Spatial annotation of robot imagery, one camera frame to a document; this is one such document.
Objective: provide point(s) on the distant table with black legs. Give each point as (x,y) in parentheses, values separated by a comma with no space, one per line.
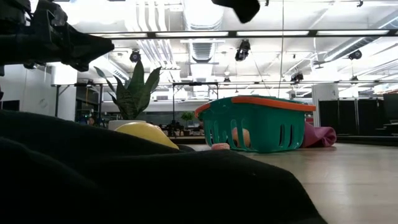
(57,99)

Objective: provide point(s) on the black cloth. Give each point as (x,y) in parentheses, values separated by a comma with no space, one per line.
(124,186)

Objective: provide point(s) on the teal basket with orange rim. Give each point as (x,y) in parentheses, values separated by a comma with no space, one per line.
(267,130)

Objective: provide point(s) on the small pink toy fruit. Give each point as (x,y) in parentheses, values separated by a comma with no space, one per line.
(220,147)

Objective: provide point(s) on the black partition panels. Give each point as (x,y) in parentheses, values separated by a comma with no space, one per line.
(348,118)

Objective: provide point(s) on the distant black monitor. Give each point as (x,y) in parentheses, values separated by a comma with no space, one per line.
(9,105)

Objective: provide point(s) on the pink toy peach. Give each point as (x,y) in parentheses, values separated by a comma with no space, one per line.
(244,137)

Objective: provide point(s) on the snake plant in white pot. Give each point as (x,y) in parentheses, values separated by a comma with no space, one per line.
(133,96)

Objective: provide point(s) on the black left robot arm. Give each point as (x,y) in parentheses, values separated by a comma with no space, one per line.
(12,46)

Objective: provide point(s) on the black ceiling spotlight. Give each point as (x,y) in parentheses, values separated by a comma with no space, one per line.
(242,49)
(30,65)
(135,56)
(297,77)
(355,55)

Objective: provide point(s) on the white square column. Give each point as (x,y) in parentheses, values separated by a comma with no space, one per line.
(325,93)

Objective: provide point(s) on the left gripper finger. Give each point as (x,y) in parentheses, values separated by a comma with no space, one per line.
(84,48)
(81,66)

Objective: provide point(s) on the yellow toy lemon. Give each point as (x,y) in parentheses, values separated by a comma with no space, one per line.
(146,132)

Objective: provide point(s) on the purple cloth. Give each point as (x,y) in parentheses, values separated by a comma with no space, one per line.
(320,137)

